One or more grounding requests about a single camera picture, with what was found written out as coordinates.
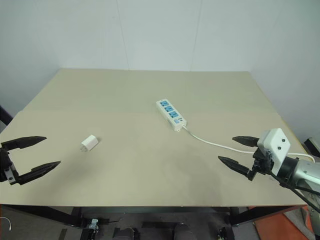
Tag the white power strip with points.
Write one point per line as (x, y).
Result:
(171, 113)

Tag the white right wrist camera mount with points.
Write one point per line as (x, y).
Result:
(273, 145)

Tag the dark purple frame object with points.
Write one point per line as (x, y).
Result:
(3, 117)

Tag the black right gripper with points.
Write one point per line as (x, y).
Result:
(262, 162)

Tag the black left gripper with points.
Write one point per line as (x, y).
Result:
(5, 167)

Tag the black metal stand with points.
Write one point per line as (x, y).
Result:
(312, 147)

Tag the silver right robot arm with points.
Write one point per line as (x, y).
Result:
(303, 172)

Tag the dark rounded shape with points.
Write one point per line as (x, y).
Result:
(182, 232)
(125, 234)

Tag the black table frame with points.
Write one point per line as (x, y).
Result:
(150, 212)

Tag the white plug adapter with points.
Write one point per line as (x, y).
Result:
(89, 143)

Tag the orange red floor mat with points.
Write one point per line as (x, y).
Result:
(282, 225)

